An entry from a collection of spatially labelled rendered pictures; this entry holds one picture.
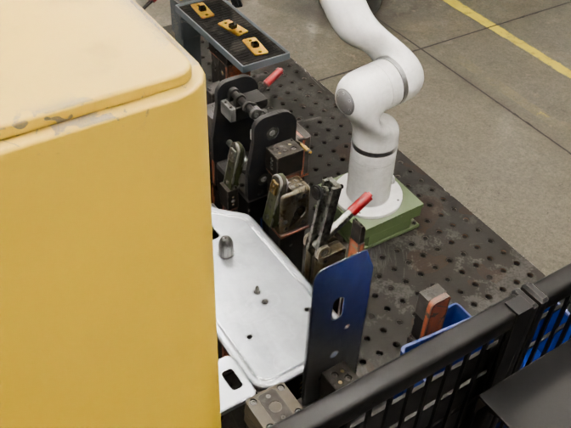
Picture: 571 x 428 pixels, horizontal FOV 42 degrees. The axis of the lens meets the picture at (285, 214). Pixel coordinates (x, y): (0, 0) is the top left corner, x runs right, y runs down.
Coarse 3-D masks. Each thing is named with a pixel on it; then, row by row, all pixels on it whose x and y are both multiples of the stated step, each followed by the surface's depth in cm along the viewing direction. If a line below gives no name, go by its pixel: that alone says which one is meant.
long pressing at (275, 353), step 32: (224, 224) 161; (256, 224) 161; (256, 256) 154; (224, 288) 147; (288, 288) 148; (224, 320) 141; (256, 320) 141; (288, 320) 142; (256, 352) 136; (288, 352) 136; (256, 384) 131
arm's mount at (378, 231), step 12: (336, 180) 207; (396, 180) 207; (408, 192) 204; (408, 204) 201; (420, 204) 201; (336, 216) 201; (396, 216) 197; (408, 216) 201; (348, 228) 198; (372, 228) 195; (384, 228) 198; (396, 228) 201; (408, 228) 204; (348, 240) 200; (372, 240) 198; (384, 240) 201
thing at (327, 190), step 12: (324, 180) 140; (312, 192) 139; (324, 192) 139; (336, 192) 139; (324, 204) 143; (336, 204) 141; (324, 216) 142; (312, 228) 147; (324, 228) 143; (312, 240) 149; (324, 240) 146
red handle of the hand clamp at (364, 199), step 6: (366, 192) 147; (360, 198) 147; (366, 198) 147; (354, 204) 147; (360, 204) 147; (366, 204) 148; (348, 210) 148; (354, 210) 147; (360, 210) 148; (342, 216) 148; (348, 216) 147; (354, 216) 148; (336, 222) 148; (342, 222) 148; (336, 228) 148; (330, 234) 148
